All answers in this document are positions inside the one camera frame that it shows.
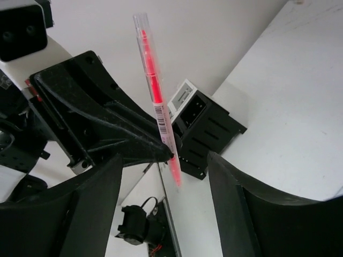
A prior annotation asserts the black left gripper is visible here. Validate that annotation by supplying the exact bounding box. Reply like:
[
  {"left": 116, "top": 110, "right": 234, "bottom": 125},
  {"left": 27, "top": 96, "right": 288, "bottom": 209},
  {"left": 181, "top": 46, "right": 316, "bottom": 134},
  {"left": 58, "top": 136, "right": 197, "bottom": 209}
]
[{"left": 1, "top": 50, "right": 174, "bottom": 173}]

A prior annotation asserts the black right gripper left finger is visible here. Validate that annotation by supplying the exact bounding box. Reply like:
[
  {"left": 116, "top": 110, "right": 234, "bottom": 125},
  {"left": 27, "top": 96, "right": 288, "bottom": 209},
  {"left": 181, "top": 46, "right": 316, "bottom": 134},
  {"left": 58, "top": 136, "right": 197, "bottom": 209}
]
[{"left": 1, "top": 155, "right": 123, "bottom": 256}]

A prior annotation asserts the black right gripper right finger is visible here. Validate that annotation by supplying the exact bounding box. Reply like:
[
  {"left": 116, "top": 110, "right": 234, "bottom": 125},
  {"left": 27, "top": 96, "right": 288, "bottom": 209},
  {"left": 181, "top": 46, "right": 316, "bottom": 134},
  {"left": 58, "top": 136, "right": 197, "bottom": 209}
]
[{"left": 207, "top": 152, "right": 342, "bottom": 256}]

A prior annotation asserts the pink red marker pen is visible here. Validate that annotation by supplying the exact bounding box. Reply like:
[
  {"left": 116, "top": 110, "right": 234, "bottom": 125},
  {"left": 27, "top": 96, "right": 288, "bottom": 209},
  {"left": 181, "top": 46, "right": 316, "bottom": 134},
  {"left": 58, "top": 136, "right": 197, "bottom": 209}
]
[{"left": 133, "top": 13, "right": 182, "bottom": 187}]

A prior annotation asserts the black desk organizer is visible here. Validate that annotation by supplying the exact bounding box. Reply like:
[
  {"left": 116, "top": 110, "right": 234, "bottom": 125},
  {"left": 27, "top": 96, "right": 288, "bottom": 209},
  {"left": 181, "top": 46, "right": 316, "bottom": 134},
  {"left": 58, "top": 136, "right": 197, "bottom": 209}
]
[{"left": 172, "top": 90, "right": 247, "bottom": 180}]

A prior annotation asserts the white desk organizer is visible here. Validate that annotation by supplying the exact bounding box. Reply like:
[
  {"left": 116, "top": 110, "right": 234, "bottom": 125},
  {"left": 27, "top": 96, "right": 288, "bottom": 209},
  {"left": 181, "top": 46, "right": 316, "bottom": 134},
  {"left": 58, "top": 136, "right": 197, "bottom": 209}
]
[{"left": 167, "top": 79, "right": 198, "bottom": 122}]

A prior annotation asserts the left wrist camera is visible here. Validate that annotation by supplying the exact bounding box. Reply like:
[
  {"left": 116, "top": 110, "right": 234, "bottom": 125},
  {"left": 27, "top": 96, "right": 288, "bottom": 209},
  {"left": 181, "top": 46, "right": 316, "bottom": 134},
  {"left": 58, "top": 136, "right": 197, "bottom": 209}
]
[{"left": 1, "top": 0, "right": 54, "bottom": 62}]

